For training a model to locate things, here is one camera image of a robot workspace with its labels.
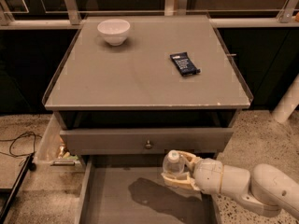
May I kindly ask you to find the grey cabinet with glass top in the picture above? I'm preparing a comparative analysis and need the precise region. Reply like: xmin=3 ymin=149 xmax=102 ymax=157
xmin=41 ymin=13 xmax=254 ymax=170

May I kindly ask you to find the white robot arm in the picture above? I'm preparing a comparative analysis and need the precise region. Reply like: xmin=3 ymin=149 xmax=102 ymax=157
xmin=162 ymin=149 xmax=299 ymax=218

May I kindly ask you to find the white ceramic bowl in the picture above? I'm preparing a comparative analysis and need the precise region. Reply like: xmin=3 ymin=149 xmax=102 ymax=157
xmin=97 ymin=19 xmax=131 ymax=46

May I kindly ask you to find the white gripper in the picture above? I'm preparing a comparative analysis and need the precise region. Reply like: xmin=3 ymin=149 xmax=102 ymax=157
xmin=162 ymin=150 xmax=223 ymax=194

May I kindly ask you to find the dark blue snack bar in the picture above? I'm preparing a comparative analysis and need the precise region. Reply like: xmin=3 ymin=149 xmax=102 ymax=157
xmin=170 ymin=52 xmax=201 ymax=77

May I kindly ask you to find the grey top drawer with knob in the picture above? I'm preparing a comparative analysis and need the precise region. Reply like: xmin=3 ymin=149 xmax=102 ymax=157
xmin=60 ymin=128 xmax=233 ymax=155

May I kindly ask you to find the black cable on floor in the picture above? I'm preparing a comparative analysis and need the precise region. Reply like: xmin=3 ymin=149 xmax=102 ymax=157
xmin=0 ymin=131 xmax=43 ymax=159

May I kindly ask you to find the open grey middle drawer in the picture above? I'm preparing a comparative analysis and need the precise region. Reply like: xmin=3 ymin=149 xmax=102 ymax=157
xmin=75 ymin=155 xmax=221 ymax=224

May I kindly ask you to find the clear plastic tea bottle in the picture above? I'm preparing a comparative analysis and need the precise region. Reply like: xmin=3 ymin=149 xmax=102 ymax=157
xmin=163 ymin=150 xmax=185 ymax=175

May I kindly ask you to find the clear plastic storage bin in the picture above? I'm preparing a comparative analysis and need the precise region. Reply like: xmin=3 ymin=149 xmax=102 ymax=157
xmin=34 ymin=115 xmax=85 ymax=172

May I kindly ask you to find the metal window rail frame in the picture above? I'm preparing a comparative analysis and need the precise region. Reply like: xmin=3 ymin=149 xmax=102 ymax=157
xmin=1 ymin=0 xmax=299 ymax=29

